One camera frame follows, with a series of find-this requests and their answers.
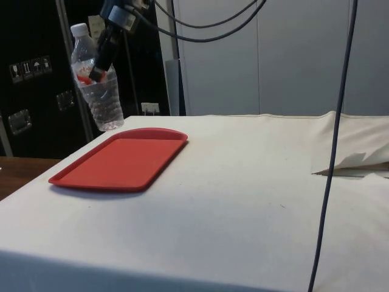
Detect clear plastic bottle white cap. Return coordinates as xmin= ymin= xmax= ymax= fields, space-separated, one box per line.
xmin=70 ymin=23 xmax=125 ymax=133

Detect black cabinet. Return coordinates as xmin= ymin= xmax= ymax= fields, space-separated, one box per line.
xmin=0 ymin=0 xmax=171 ymax=159

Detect pale lockers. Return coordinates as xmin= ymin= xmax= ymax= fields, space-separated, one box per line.
xmin=156 ymin=0 xmax=389 ymax=117

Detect black cable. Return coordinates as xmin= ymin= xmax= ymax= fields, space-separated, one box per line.
xmin=133 ymin=0 xmax=268 ymax=44
xmin=306 ymin=0 xmax=359 ymax=292
xmin=151 ymin=0 xmax=259 ymax=29

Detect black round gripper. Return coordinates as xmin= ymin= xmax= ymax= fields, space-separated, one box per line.
xmin=89 ymin=0 xmax=141 ymax=83

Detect red plastic tray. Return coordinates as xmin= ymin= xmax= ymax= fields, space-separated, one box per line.
xmin=47 ymin=127 xmax=190 ymax=194

